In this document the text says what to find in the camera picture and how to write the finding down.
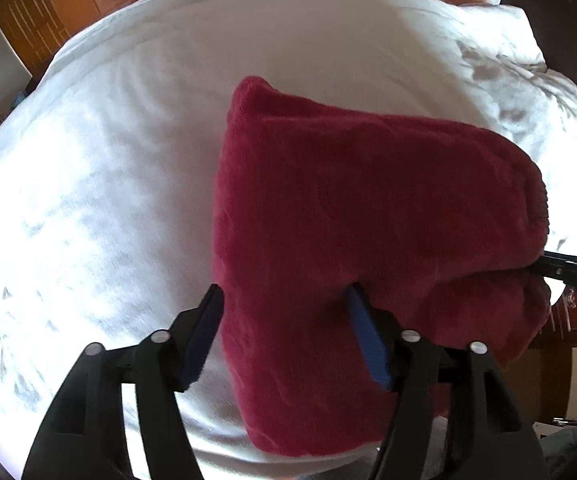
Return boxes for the carved wooden cabinet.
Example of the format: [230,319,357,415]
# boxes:
[531,295,577,426]

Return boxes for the red fleece pants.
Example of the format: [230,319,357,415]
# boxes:
[211,76,554,443]

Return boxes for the white bed blanket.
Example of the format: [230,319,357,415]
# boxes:
[0,0,577,480]

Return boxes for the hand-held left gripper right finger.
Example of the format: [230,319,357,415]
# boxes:
[347,299,552,480]

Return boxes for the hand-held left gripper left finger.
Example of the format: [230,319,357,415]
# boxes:
[21,297,225,480]

